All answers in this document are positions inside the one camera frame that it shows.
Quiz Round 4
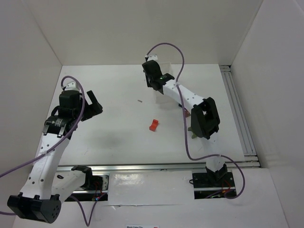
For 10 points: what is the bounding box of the green wood block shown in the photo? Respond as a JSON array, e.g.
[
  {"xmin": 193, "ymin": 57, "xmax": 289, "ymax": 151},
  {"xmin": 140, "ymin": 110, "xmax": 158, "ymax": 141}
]
[{"xmin": 188, "ymin": 127, "xmax": 197, "ymax": 139}]

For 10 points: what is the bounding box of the aluminium rail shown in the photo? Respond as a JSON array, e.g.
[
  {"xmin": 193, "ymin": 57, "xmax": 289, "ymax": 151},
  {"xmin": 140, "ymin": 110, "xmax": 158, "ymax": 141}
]
[
  {"xmin": 219, "ymin": 65, "xmax": 261, "ymax": 168},
  {"xmin": 57, "ymin": 160, "xmax": 261, "ymax": 172}
]

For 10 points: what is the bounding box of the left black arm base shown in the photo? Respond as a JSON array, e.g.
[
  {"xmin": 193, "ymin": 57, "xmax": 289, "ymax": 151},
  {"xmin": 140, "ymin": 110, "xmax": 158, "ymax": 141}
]
[{"xmin": 72, "ymin": 174, "xmax": 109, "ymax": 202}]

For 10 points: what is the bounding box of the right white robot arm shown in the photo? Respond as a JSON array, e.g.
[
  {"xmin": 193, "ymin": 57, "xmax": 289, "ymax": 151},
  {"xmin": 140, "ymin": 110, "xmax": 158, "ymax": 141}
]
[{"xmin": 142, "ymin": 60, "xmax": 228, "ymax": 184}]

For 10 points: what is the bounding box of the red wood block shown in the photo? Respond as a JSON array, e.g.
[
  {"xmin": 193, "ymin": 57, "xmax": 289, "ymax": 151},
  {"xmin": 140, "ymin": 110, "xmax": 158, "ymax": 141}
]
[{"xmin": 149, "ymin": 119, "xmax": 159, "ymax": 132}]

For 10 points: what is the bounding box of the white perforated plastic bin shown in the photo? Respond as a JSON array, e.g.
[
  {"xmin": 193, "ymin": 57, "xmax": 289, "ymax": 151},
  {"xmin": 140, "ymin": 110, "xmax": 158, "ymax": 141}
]
[{"xmin": 154, "ymin": 62, "xmax": 181, "ymax": 105}]

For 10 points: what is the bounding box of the aluminium rail right side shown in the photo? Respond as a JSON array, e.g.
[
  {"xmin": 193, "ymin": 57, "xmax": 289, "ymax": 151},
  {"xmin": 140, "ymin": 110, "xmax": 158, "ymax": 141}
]
[{"xmin": 219, "ymin": 65, "xmax": 261, "ymax": 168}]

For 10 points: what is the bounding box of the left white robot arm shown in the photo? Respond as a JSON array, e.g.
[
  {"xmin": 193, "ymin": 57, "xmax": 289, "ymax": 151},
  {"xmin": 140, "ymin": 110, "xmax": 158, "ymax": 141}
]
[{"xmin": 7, "ymin": 80, "xmax": 103, "ymax": 224}]

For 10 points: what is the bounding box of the aluminium rail front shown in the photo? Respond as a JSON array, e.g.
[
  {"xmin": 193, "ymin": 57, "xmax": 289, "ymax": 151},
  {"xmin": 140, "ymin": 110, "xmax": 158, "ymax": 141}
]
[{"xmin": 57, "ymin": 160, "xmax": 261, "ymax": 172}]

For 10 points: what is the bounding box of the white label with text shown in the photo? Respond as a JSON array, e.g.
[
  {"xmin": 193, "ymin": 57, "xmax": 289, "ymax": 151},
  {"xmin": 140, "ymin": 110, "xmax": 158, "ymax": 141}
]
[{"xmin": 125, "ymin": 224, "xmax": 160, "ymax": 228}]

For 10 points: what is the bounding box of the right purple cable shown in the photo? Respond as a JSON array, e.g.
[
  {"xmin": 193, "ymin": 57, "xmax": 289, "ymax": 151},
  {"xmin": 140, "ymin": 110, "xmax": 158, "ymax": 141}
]
[{"xmin": 145, "ymin": 42, "xmax": 245, "ymax": 199}]

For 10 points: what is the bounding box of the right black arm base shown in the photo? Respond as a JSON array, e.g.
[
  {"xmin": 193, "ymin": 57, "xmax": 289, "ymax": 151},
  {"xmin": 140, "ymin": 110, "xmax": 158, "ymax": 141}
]
[{"xmin": 189, "ymin": 172, "xmax": 237, "ymax": 200}]

